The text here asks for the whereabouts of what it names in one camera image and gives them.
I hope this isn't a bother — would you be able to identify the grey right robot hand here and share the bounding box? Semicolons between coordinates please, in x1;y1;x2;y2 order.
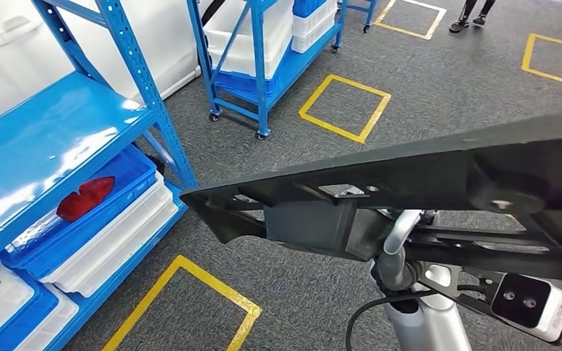
381;209;441;256

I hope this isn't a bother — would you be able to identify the black plastic panel part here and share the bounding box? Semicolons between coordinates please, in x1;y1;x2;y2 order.
180;106;562;287

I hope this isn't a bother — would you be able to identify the blue wheeled shelf cart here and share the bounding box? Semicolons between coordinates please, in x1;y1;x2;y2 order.
344;0;379;34
186;0;348;141

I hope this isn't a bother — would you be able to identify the red plastic part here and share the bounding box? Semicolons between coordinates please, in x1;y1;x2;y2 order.
56;176;116;223

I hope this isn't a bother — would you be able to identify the blue metal shelf rack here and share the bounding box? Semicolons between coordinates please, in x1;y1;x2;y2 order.
0;0;200;351

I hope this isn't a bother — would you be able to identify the yellow floor tape square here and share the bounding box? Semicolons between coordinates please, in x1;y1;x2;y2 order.
299;74;392;145

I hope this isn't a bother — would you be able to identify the white and yellow tape square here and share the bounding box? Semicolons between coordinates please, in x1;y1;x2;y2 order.
374;0;448;41

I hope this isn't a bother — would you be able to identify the blue plastic crate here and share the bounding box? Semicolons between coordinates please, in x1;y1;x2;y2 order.
213;45;294;98
293;0;328;19
0;273;60;351
0;144;158;282

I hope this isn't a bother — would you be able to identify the person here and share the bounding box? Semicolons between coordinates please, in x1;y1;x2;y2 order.
448;0;498;34

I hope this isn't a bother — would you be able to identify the large white plastic crate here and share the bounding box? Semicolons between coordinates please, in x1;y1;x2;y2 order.
203;0;294;78

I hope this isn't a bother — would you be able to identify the white car door panel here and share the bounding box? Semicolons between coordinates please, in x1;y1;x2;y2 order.
0;0;202;132

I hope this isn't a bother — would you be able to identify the black cable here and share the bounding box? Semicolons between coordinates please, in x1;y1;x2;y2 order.
345;288;437;351

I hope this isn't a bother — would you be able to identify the black camera bracket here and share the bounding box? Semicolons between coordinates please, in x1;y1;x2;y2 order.
416;263;503;316

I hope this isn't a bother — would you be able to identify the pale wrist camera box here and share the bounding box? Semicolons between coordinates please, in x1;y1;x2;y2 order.
490;272;562;345

